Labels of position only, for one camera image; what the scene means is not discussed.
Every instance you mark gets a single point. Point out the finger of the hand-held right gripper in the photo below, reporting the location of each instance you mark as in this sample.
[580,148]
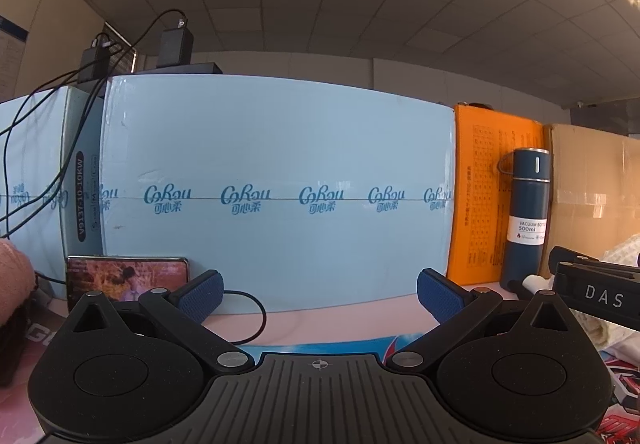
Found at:
[575,260]

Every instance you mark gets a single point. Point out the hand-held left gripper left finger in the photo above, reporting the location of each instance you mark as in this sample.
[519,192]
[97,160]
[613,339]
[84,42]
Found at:
[202,294]

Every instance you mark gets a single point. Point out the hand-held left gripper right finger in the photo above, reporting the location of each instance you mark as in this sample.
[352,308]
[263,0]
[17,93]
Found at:
[437,294]

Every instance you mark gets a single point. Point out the pink knitted sweater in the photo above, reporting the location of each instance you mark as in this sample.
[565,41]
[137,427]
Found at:
[12,269]

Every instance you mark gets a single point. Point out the white knitted cloth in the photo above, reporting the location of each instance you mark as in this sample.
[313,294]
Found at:
[622,254]

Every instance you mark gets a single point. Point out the dark blue vacuum bottle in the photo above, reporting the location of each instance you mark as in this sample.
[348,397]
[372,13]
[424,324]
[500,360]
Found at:
[525,204]

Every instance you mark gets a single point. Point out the brown cardboard box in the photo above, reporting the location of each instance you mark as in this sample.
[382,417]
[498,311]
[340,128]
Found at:
[590,184]

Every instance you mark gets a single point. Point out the smartphone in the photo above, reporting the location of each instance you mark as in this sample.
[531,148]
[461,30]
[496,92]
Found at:
[125,276]

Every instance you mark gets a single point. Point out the orange box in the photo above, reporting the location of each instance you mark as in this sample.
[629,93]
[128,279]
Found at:
[480,184]

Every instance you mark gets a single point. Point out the printed desk mat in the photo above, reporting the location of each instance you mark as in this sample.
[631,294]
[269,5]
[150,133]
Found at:
[325,350]

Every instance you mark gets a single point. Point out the large light blue carton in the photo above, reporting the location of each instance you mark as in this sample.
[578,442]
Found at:
[280,138]

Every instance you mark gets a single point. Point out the flat black device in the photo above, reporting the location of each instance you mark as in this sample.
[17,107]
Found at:
[185,68]

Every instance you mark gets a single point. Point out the black power adapter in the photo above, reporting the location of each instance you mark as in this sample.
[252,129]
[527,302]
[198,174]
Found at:
[97,61]
[175,46]

